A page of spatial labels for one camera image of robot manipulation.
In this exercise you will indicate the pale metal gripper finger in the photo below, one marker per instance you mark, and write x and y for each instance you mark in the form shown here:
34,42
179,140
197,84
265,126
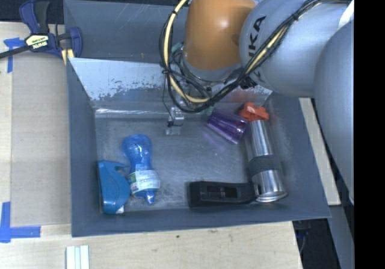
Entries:
172,130
175,112

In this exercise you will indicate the grey metal bin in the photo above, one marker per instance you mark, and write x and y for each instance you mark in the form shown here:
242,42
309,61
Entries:
192,156

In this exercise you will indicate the black stapler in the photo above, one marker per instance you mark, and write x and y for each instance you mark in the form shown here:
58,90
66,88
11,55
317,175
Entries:
219,194

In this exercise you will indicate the clear blue plastic bottle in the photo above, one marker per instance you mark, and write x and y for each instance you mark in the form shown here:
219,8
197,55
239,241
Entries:
140,159

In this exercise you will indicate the clear purple cup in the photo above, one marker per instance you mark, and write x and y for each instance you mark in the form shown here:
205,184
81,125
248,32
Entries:
226,125

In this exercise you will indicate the pale wood flat board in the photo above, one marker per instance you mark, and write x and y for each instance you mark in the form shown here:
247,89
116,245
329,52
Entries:
39,141

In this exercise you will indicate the silver bottle with orange nozzle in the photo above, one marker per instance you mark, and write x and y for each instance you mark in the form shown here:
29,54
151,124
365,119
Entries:
264,156

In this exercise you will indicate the blue plastic dispenser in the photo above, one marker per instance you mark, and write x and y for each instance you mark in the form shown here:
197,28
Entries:
112,189

